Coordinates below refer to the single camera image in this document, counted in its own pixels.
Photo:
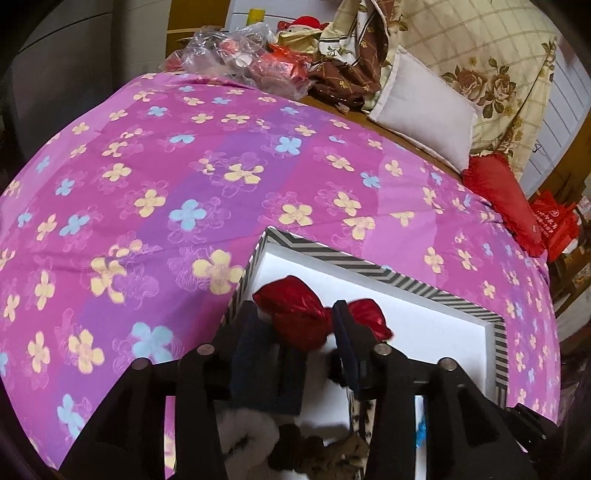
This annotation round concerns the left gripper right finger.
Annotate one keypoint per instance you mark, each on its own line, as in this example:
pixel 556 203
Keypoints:
pixel 358 341

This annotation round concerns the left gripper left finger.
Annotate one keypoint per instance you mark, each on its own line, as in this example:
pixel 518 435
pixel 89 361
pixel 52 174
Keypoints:
pixel 244 358

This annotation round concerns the red bow hair clip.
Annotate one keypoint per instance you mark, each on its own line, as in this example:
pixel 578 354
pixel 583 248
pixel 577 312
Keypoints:
pixel 299 316

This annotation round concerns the white fluffy scrunchie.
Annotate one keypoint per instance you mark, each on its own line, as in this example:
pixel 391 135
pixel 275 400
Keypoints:
pixel 247 438

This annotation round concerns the brown scrunchie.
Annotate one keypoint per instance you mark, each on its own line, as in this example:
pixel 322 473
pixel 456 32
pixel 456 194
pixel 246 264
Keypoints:
pixel 342 459

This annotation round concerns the leopard print hair bow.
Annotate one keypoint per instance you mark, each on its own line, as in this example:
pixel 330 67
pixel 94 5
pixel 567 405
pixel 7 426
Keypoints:
pixel 362 415

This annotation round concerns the striped white tray box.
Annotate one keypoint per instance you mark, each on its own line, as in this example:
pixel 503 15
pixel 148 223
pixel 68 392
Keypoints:
pixel 434 365

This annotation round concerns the pink floral bedsheet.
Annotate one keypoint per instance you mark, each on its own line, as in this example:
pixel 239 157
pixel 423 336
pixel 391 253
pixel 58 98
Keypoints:
pixel 126 234

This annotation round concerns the red cushion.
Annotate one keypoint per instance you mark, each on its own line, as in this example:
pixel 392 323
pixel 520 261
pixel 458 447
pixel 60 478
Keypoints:
pixel 491 177

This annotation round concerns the red shopping bag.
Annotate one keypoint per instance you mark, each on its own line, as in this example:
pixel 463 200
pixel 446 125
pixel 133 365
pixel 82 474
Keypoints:
pixel 557 221

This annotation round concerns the white pillow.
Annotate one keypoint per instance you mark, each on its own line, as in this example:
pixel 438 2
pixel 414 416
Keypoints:
pixel 421 107

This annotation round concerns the brown patterned cloth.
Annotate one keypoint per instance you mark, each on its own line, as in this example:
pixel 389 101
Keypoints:
pixel 352 52

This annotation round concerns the clear plastic bag of items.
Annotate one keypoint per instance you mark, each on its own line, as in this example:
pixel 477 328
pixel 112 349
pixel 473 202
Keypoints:
pixel 249 56

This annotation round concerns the red santa plush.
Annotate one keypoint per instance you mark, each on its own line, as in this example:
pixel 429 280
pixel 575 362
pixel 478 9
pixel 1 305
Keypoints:
pixel 301 32

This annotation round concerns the floral beige quilt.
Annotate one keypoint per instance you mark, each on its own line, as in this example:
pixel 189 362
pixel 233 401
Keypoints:
pixel 500 55

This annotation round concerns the grey wardrobe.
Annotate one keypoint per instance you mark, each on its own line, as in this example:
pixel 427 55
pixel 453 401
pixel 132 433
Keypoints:
pixel 72 61

